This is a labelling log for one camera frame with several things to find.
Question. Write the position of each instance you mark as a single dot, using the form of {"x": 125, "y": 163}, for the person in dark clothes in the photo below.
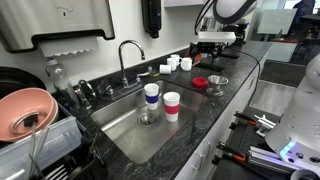
{"x": 305, "y": 10}

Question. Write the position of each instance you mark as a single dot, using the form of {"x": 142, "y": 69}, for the black frying pan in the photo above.
{"x": 16, "y": 80}

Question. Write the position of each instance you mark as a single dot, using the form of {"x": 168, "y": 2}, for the black dish rack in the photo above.
{"x": 80, "y": 163}

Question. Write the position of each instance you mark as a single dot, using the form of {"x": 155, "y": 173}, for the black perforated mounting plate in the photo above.
{"x": 246, "y": 138}

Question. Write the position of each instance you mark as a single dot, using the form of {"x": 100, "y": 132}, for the metal sink drain strainer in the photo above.
{"x": 146, "y": 119}

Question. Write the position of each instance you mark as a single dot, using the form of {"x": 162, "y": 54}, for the aluminium extrusion rail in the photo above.
{"x": 266, "y": 158}

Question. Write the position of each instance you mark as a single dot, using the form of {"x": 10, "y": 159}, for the chrome gooseneck faucet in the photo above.
{"x": 125, "y": 63}

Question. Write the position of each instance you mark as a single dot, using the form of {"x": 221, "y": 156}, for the black orange bar clamp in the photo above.
{"x": 233, "y": 155}
{"x": 245, "y": 118}

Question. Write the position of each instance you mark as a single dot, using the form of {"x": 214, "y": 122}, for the chrome side tap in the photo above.
{"x": 85, "y": 93}

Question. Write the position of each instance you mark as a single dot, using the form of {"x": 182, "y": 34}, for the stainless steel sink basin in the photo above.
{"x": 133, "y": 136}

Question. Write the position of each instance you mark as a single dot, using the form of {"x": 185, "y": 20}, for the pink plastic bowl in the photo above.
{"x": 26, "y": 111}

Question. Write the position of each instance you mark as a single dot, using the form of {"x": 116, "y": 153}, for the red small bowl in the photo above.
{"x": 200, "y": 82}

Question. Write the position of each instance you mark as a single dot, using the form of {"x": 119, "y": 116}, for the stainless steel funnel dripper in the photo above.
{"x": 217, "y": 83}

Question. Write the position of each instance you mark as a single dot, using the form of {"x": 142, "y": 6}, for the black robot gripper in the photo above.
{"x": 208, "y": 49}

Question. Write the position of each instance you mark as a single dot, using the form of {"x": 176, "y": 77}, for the frosted glass panel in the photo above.
{"x": 276, "y": 21}

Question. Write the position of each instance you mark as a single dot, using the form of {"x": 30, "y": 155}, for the white cup with blue band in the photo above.
{"x": 152, "y": 96}

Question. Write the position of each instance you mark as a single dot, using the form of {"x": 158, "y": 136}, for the black wall soap dispenser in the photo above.
{"x": 151, "y": 16}

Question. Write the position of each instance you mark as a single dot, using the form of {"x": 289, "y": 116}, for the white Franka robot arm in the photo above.
{"x": 301, "y": 113}

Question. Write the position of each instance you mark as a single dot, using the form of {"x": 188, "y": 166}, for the silver metal bracket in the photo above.
{"x": 265, "y": 123}

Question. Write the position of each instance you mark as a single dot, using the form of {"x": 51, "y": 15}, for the white ceramic mug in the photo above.
{"x": 175, "y": 57}
{"x": 186, "y": 64}
{"x": 171, "y": 63}

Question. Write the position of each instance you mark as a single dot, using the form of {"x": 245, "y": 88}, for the white paper towel sheet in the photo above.
{"x": 68, "y": 46}

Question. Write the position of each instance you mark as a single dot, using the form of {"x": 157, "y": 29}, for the steel paper towel dispenser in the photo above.
{"x": 50, "y": 20}

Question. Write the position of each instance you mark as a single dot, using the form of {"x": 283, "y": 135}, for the white cup with red band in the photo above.
{"x": 172, "y": 108}

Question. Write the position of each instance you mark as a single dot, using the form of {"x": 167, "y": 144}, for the clear plastic storage bin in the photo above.
{"x": 43, "y": 146}

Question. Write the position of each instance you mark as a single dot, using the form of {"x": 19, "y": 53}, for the green yellow sponge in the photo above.
{"x": 154, "y": 74}

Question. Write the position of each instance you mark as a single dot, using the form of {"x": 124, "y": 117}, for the black rubber mat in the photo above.
{"x": 210, "y": 67}

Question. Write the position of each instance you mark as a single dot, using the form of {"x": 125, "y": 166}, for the clear plastic water bottle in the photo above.
{"x": 60, "y": 80}

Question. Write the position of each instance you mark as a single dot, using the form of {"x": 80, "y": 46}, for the orange red bowl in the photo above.
{"x": 197, "y": 58}

